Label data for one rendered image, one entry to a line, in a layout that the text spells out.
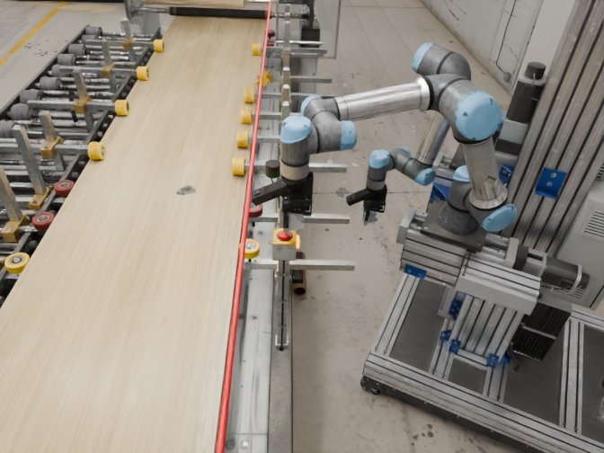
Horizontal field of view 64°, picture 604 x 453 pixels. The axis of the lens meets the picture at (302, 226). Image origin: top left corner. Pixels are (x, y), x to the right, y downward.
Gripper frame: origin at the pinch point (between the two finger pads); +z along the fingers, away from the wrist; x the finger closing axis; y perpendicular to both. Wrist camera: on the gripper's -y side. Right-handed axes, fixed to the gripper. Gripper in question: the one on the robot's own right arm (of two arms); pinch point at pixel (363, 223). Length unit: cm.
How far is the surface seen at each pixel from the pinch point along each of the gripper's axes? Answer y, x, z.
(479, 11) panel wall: 202, 459, 33
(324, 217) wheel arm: -17.7, -1.3, -3.4
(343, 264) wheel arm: -11.0, -26.2, 0.1
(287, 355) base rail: -33, -60, 13
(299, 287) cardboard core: -24, 32, 75
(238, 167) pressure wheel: -56, 21, -13
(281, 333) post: -35, -58, 3
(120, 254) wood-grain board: -95, -31, -7
